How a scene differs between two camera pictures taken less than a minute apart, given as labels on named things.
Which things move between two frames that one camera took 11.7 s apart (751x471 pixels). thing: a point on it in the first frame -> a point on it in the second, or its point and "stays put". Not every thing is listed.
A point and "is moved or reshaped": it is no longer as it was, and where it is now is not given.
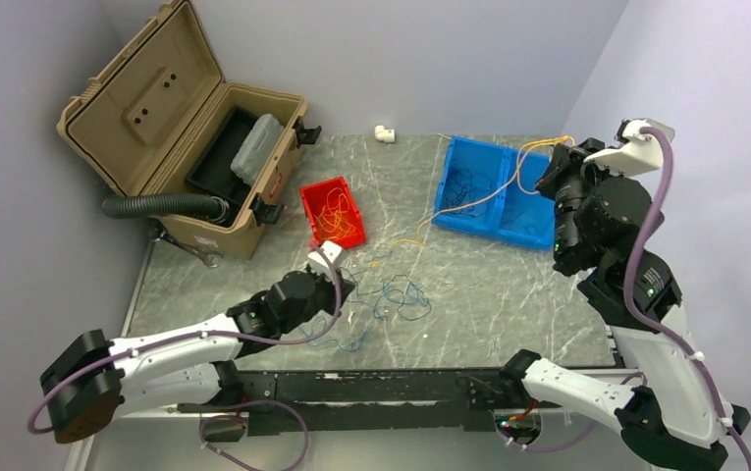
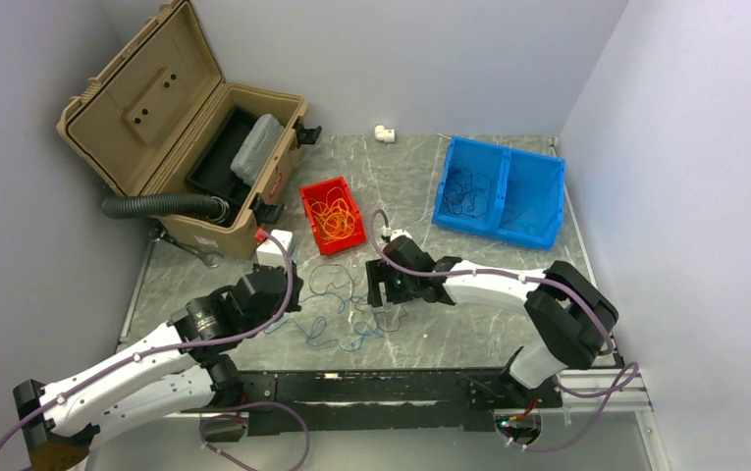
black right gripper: x=567 y=159 -> x=378 y=272
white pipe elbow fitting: x=384 y=134 stays put
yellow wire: x=334 y=221 is moved or reshaped
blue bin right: x=525 y=216 stays put
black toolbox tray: x=212 y=170 stays put
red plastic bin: x=332 y=214 stays put
